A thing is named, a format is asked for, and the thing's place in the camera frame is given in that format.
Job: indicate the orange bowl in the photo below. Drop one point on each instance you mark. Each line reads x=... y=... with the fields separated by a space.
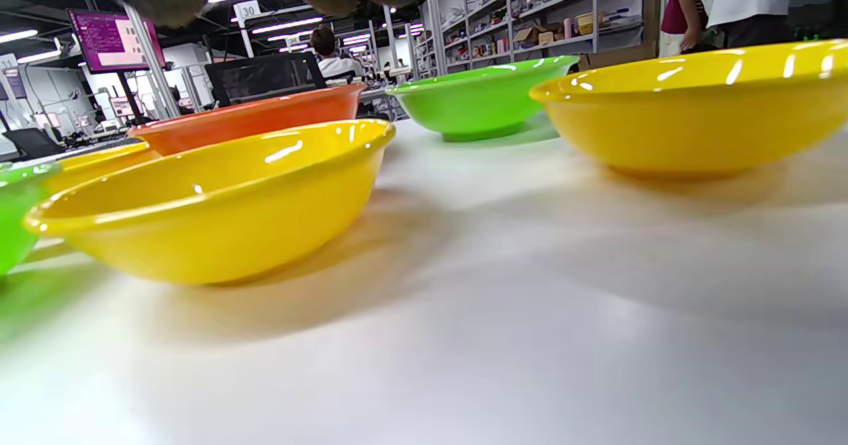
x=252 y=124

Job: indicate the yellow bowl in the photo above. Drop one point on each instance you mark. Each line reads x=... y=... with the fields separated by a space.
x=695 y=120
x=218 y=220
x=93 y=167

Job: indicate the green bowl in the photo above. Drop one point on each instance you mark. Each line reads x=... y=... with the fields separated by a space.
x=477 y=104
x=16 y=220

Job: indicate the purple screen monitor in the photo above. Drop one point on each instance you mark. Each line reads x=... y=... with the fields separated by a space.
x=112 y=41

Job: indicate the white hanging number sign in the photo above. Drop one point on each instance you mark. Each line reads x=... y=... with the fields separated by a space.
x=246 y=10

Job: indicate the black office chair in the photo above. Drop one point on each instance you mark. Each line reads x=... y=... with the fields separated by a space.
x=265 y=77

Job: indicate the small cardboard box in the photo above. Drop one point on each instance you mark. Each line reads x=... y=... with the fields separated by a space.
x=530 y=34

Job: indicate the grey metal shelf rack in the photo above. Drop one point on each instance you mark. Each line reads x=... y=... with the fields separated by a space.
x=563 y=40

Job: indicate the brown cardboard panel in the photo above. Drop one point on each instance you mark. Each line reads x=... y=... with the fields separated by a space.
x=623 y=55

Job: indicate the aluminium frame post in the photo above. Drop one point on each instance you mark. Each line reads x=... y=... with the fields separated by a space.
x=154 y=67
x=435 y=34

